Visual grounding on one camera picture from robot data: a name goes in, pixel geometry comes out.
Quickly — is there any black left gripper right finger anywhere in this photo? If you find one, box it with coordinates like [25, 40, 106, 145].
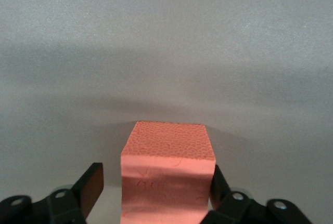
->
[201, 165, 313, 224]

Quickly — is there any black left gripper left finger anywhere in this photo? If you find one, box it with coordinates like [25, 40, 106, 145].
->
[0, 162, 105, 224]

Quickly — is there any orange foam block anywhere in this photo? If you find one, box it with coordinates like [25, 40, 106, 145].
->
[120, 121, 217, 224]

